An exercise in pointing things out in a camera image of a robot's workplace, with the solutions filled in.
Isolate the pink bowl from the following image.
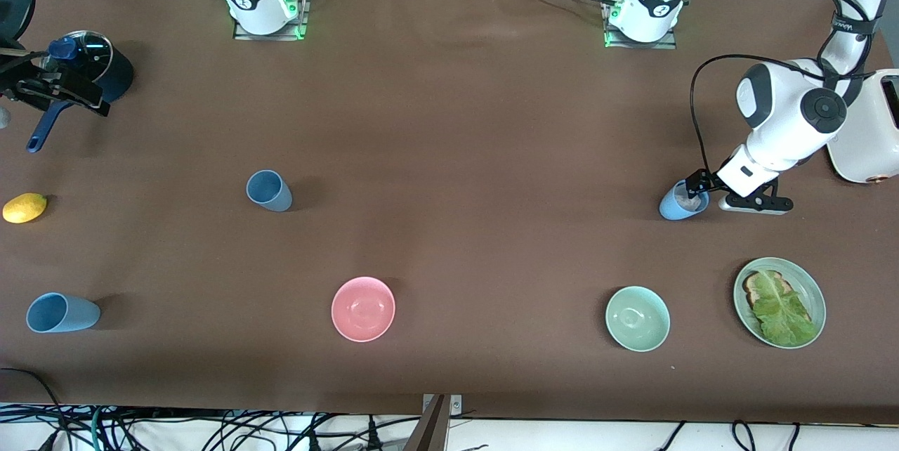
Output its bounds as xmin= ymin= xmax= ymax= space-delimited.
xmin=331 ymin=277 xmax=396 ymax=343

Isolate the black floor cable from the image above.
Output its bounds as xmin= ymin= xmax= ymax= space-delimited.
xmin=0 ymin=367 xmax=67 ymax=451

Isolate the green lettuce leaf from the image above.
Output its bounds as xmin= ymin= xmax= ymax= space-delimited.
xmin=752 ymin=272 xmax=819 ymax=346

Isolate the yellow lemon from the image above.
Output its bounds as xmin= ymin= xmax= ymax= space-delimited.
xmin=2 ymin=192 xmax=48 ymax=224

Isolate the mint green bowl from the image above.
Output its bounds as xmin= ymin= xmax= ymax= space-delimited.
xmin=605 ymin=286 xmax=671 ymax=353

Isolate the toast slice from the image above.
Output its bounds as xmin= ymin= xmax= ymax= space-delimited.
xmin=743 ymin=270 xmax=815 ymax=329

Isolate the glass lid with blue knob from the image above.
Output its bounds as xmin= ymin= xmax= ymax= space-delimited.
xmin=40 ymin=31 xmax=113 ymax=90

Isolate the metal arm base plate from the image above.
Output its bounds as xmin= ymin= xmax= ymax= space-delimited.
xmin=603 ymin=0 xmax=676 ymax=50
xmin=233 ymin=0 xmax=308 ymax=41

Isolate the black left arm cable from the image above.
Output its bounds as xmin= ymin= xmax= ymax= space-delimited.
xmin=690 ymin=54 xmax=844 ymax=174

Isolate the green plate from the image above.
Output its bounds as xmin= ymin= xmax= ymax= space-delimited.
xmin=733 ymin=257 xmax=827 ymax=349

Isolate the brown bar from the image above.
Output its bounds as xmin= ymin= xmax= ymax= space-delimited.
xmin=404 ymin=395 xmax=450 ymax=451

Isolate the grey table edge bracket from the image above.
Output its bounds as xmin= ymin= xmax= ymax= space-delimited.
xmin=421 ymin=395 xmax=463 ymax=415

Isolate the light blue cup with paper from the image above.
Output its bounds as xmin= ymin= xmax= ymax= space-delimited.
xmin=659 ymin=179 xmax=710 ymax=221

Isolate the white toaster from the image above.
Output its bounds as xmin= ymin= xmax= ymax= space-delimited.
xmin=827 ymin=69 xmax=899 ymax=185

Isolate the dark blue saucepan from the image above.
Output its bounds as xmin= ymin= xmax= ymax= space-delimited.
xmin=27 ymin=31 xmax=134 ymax=154

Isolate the dark blue cup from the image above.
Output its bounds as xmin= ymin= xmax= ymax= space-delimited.
xmin=246 ymin=170 xmax=293 ymax=213

